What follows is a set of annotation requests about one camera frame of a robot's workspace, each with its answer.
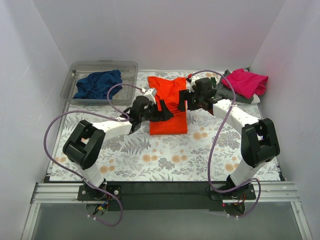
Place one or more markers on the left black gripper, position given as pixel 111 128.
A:
pixel 158 114

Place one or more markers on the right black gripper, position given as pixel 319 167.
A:
pixel 188 100

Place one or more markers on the orange t shirt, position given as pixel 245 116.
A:
pixel 168 91

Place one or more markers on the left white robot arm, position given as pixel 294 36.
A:
pixel 85 142

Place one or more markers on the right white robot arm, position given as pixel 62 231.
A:
pixel 259 142

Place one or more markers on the dark green folded shirt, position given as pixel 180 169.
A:
pixel 214 82

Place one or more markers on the grey folded t shirt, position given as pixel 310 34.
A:
pixel 227 93

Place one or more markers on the pink folded t shirt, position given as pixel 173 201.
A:
pixel 246 83

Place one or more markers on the white folded shirt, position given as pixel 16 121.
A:
pixel 254 100

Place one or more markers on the blue t shirt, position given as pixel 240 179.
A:
pixel 97 84

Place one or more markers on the clear plastic bin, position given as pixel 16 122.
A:
pixel 120 94

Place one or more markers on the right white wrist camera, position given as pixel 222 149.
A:
pixel 192 83

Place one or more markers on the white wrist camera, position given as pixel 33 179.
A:
pixel 150 94
pixel 192 83

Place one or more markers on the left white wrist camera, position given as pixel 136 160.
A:
pixel 150 94

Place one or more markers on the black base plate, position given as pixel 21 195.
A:
pixel 173 195

